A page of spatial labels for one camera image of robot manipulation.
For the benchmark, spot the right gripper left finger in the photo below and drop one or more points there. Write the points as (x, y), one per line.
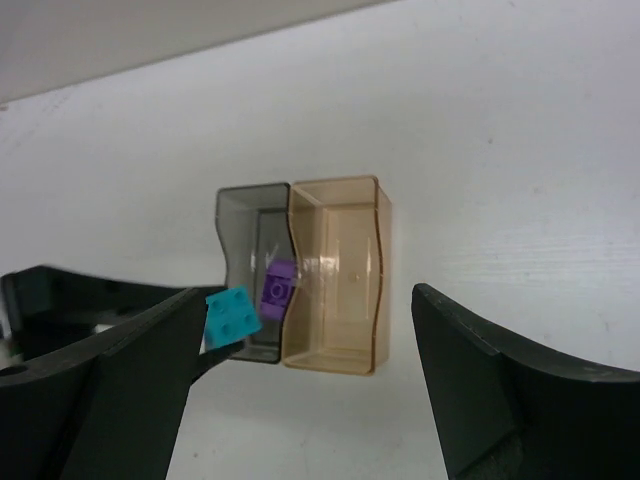
(108, 406)

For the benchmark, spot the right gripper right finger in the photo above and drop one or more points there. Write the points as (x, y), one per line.
(506, 407)

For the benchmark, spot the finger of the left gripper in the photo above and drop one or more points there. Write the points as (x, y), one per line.
(49, 308)
(202, 363)

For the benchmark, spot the teal small lego brick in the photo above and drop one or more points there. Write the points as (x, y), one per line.
(230, 318)

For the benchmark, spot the purple printed lego brick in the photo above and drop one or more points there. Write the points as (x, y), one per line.
(279, 284)

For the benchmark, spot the orange transparent container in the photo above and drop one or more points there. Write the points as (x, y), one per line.
(338, 320)

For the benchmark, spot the grey transparent container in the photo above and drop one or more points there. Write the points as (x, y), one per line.
(253, 230)

